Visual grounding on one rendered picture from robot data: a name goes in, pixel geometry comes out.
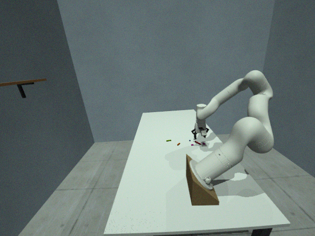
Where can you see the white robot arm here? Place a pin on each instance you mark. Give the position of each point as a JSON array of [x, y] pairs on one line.
[[253, 131]]

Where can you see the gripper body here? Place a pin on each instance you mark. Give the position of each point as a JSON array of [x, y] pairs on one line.
[[197, 125]]

